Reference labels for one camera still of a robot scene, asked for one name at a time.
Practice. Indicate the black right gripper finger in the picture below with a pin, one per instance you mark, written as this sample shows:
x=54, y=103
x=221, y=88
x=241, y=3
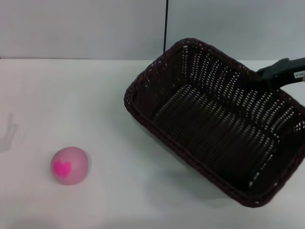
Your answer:
x=269, y=83
x=286, y=66

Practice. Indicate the pink ball with magenta patch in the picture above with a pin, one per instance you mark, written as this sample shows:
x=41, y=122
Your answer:
x=69, y=167

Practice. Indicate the dark brown woven basket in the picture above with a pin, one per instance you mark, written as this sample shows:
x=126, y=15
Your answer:
x=214, y=128

